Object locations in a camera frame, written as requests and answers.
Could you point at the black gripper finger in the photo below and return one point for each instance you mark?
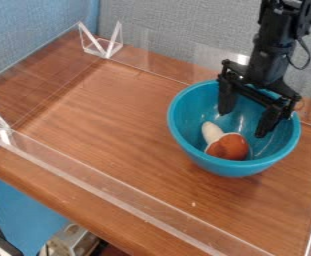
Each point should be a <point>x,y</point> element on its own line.
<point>225,97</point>
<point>268,119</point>

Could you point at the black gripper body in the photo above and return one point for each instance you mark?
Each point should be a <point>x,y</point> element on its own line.
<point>259,80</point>

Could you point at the brown toy mushroom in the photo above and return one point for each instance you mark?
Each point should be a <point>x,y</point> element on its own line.
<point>223,145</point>

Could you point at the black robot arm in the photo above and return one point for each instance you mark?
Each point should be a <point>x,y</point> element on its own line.
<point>284,22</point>

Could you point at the blue plastic bowl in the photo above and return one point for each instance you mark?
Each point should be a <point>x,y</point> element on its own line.
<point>195,106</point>

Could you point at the clear acrylic front barrier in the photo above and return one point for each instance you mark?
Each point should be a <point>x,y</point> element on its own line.
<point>185,227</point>

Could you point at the white object under table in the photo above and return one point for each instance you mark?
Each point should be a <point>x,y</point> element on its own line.
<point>70,241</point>

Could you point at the clear acrylic corner bracket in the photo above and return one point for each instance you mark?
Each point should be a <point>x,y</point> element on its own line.
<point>97,46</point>

